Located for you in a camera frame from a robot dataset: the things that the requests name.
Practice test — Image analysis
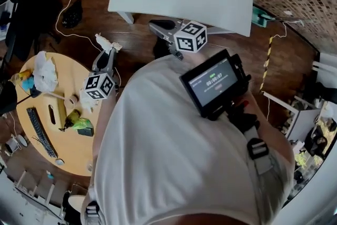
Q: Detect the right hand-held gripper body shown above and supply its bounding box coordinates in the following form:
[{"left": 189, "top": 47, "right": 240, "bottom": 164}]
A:
[{"left": 162, "top": 19, "right": 209, "bottom": 61}]

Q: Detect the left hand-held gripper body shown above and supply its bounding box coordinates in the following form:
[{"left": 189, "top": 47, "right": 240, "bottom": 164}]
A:
[{"left": 84, "top": 67, "right": 118, "bottom": 101}]

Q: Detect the white tissue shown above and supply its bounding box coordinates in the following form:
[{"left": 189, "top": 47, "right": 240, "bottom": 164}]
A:
[{"left": 94, "top": 32, "right": 123, "bottom": 54}]

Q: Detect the person's left forearm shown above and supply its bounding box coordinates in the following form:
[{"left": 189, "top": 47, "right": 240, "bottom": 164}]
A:
[{"left": 92, "top": 92, "right": 124, "bottom": 164}]

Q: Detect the brown tape roll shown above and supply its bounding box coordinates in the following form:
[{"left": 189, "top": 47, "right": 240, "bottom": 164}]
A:
[{"left": 64, "top": 94, "right": 80, "bottom": 109}]

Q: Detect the dark olive bottle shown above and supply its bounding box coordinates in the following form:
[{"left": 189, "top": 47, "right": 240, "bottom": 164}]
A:
[{"left": 58, "top": 109, "right": 82, "bottom": 132}]

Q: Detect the green plastic bag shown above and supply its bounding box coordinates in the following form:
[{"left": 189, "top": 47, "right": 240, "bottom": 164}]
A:
[{"left": 71, "top": 117, "right": 94, "bottom": 132}]

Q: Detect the black sponge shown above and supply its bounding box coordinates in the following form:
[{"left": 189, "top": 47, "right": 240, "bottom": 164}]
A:
[{"left": 77, "top": 126, "right": 95, "bottom": 138}]

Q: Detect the wooden slotted box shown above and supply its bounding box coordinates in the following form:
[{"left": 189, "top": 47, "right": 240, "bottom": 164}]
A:
[{"left": 44, "top": 94, "right": 66, "bottom": 129}]

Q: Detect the black garbage bag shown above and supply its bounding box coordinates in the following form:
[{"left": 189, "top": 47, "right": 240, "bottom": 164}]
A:
[{"left": 62, "top": 0, "right": 84, "bottom": 29}]

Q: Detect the black chest monitor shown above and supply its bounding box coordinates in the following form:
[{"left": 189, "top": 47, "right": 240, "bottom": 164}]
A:
[{"left": 179, "top": 48, "right": 252, "bottom": 121}]

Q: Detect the crumpled white plastic bag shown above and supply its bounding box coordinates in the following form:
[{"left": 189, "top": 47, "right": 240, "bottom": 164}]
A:
[{"left": 33, "top": 50, "right": 59, "bottom": 93}]

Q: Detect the round wooden table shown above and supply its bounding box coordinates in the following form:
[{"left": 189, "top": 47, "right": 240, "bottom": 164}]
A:
[{"left": 15, "top": 51, "right": 118, "bottom": 178}]

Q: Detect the blue cloth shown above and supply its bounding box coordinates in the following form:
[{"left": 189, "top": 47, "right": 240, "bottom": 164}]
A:
[{"left": 21, "top": 79, "right": 36, "bottom": 93}]

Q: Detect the teal container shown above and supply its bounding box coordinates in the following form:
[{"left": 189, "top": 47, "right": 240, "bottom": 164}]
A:
[{"left": 251, "top": 6, "right": 306, "bottom": 28}]

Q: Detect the black keyboard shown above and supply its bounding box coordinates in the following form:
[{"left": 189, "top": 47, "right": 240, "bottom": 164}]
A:
[{"left": 25, "top": 107, "right": 59, "bottom": 159}]

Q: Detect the yellow bottle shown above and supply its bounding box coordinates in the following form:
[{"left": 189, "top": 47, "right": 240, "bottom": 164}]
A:
[{"left": 10, "top": 70, "right": 34, "bottom": 84}]

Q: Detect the yellow black hazard tape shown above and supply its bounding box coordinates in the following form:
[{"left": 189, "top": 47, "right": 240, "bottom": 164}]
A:
[{"left": 259, "top": 35, "right": 274, "bottom": 93}]

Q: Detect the black office chair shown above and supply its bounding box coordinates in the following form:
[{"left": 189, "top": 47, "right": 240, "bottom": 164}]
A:
[{"left": 0, "top": 0, "right": 63, "bottom": 61}]

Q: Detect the white cup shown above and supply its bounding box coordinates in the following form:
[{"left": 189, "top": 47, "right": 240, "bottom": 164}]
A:
[{"left": 4, "top": 134, "right": 28, "bottom": 153}]

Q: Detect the wooden stool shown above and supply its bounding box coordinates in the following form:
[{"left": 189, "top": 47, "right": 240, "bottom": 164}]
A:
[{"left": 67, "top": 193, "right": 86, "bottom": 213}]

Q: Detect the white partition desk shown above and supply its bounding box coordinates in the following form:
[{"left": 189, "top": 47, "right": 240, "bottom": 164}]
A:
[{"left": 263, "top": 91, "right": 329, "bottom": 143}]

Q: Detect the left strap buckle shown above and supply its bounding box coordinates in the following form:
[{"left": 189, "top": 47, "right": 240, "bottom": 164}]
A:
[{"left": 84, "top": 200, "right": 101, "bottom": 225}]

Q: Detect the strap buckle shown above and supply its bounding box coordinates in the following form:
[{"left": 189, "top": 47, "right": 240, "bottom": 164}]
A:
[
  {"left": 246, "top": 138, "right": 270, "bottom": 161},
  {"left": 84, "top": 200, "right": 101, "bottom": 225}
]

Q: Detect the right strap buckle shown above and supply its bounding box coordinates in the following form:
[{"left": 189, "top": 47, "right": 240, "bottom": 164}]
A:
[{"left": 246, "top": 138, "right": 270, "bottom": 161}]

